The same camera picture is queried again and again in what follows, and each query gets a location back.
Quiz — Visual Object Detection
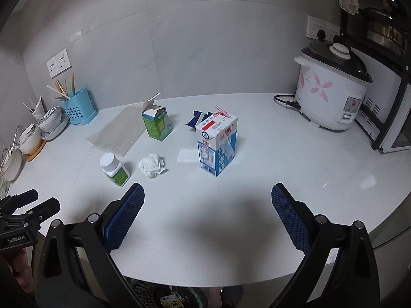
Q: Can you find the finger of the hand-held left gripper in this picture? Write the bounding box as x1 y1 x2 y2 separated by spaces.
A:
0 189 39 217
6 198 61 232

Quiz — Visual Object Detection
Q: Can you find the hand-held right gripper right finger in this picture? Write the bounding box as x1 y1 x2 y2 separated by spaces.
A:
271 183 379 308

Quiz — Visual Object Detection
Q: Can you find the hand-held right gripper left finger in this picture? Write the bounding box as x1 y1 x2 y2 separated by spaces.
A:
35 182 146 308

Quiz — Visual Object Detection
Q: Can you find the white pill bottle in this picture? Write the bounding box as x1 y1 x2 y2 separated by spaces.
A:
99 153 132 187

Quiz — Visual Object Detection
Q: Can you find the white tissue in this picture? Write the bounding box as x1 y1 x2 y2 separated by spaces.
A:
138 153 169 179

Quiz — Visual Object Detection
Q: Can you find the black trash bin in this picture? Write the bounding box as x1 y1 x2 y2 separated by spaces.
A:
130 277 225 308

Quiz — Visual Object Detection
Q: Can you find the bubble wrap sheet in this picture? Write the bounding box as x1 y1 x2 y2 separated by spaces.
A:
85 107 155 157

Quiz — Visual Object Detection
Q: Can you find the yellow snack packet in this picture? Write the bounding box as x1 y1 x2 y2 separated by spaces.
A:
160 293 184 308

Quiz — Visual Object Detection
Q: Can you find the green cardboard box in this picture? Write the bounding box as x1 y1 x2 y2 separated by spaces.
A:
142 92 174 142

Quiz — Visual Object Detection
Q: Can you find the blue white milk carton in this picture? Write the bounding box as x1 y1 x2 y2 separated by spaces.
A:
196 104 239 177

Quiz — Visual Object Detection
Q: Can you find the blue foil wrapper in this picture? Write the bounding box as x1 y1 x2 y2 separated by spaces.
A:
185 110 214 132

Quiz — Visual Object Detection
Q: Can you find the person's left hand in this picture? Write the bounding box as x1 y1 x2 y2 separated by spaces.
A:
6 248 35 296

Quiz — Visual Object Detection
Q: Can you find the large white bowl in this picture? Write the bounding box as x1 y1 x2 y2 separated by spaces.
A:
0 149 23 182

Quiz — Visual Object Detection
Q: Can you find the wooden coaster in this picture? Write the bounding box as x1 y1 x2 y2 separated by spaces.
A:
26 141 47 163

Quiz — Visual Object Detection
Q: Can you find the blue patterned bowl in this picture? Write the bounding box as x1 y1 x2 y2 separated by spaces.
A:
38 107 63 132

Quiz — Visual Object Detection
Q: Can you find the white paper cup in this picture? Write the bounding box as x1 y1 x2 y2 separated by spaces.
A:
31 97 46 121

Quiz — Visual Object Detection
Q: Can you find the blue utensil holder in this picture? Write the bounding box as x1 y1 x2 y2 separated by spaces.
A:
59 86 98 126

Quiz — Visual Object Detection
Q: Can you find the white floral rice cooker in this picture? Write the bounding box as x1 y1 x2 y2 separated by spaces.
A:
294 42 374 132

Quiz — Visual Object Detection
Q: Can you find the white microwave oven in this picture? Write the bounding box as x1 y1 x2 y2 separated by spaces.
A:
355 80 411 153

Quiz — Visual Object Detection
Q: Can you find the black metal rack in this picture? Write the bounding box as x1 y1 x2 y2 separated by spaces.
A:
340 0 411 150

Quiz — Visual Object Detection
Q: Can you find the metal pot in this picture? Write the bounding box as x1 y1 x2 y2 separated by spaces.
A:
366 8 410 57

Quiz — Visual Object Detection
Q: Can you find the black power cable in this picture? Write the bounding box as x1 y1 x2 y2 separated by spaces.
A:
274 94 303 110

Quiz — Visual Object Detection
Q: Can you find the white double wall socket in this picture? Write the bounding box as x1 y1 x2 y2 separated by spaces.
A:
306 15 341 42

